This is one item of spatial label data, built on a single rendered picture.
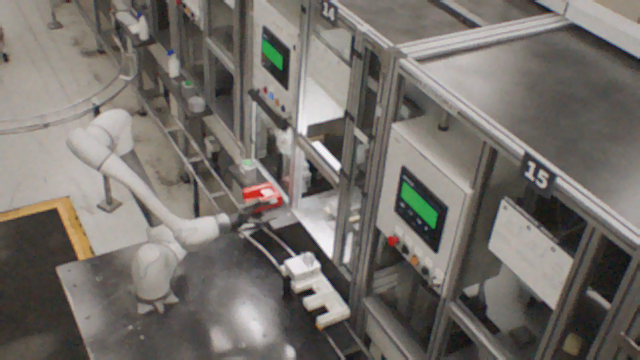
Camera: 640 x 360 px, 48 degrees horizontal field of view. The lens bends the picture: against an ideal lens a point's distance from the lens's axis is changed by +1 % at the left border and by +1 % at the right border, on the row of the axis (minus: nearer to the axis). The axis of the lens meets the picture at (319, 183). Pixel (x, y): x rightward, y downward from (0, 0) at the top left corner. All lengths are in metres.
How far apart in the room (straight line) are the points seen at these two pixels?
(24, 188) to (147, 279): 2.21
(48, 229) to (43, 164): 0.74
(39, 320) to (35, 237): 0.70
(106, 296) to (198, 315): 0.43
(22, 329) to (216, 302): 1.33
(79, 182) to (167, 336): 2.23
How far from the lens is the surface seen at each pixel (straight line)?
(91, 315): 3.32
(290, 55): 3.04
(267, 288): 3.36
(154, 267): 3.15
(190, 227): 2.93
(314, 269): 3.12
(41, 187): 5.21
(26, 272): 4.57
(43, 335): 4.20
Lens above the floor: 3.09
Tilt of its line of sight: 37 degrees down
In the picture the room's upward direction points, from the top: 5 degrees clockwise
